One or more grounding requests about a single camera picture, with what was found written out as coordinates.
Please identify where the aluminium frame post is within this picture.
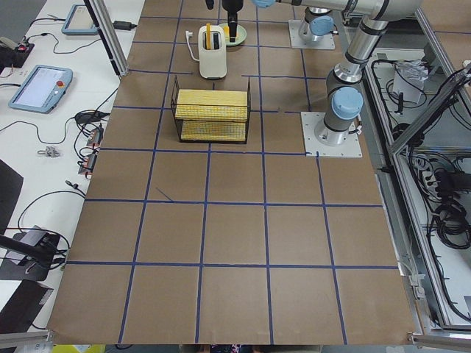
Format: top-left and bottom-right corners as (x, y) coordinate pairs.
(84, 0), (129, 77)

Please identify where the black power adapter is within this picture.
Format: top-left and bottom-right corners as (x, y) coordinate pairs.
(113, 21), (137, 31)

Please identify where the bread slice in toaster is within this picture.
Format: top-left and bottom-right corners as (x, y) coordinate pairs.
(205, 23), (211, 50)

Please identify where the far blue teach pendant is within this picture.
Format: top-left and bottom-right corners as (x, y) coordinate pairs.
(61, 4), (98, 35)

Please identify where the light green plate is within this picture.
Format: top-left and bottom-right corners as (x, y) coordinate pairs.
(219, 23), (247, 47)

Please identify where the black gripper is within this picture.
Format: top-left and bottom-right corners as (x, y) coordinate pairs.
(205, 0), (244, 41)

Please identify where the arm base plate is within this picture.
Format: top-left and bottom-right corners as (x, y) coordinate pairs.
(301, 112), (363, 158)
(288, 20), (336, 50)

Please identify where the white toaster power cable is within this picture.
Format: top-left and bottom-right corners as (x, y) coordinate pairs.
(185, 30), (201, 63)

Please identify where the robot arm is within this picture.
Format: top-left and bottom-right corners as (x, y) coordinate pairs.
(222, 0), (335, 43)
(289, 0), (422, 146)

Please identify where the black wire basket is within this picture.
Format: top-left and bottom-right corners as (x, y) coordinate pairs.
(170, 75), (252, 145)

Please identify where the wooden board shelf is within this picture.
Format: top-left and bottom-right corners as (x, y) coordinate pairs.
(174, 89), (249, 143)

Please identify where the blue teach pendant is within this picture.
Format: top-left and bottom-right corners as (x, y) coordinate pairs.
(8, 65), (74, 114)
(61, 4), (98, 35)

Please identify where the white two-slot toaster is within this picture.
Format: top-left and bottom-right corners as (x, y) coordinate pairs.
(198, 25), (227, 79)

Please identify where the near blue teach pendant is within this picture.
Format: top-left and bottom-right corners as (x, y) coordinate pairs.
(8, 65), (74, 114)

